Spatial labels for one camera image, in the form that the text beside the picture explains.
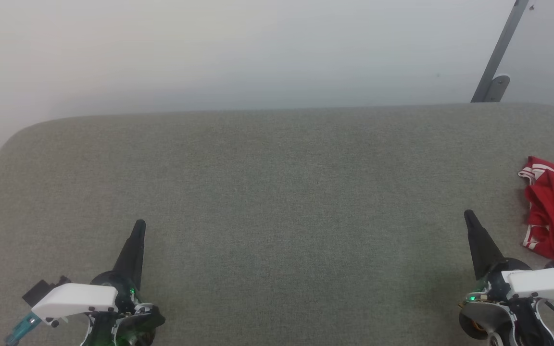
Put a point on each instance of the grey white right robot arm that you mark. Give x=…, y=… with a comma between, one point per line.
x=493, y=322

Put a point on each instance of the grey metal bar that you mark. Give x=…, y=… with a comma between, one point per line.
x=500, y=48

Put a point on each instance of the grey fabric sofa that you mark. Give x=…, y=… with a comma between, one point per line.
x=277, y=192

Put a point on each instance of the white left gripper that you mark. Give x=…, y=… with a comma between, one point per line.
x=80, y=298

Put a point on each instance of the grey metal bracket plate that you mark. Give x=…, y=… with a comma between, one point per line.
x=499, y=89

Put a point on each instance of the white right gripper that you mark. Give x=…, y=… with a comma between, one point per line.
x=541, y=284

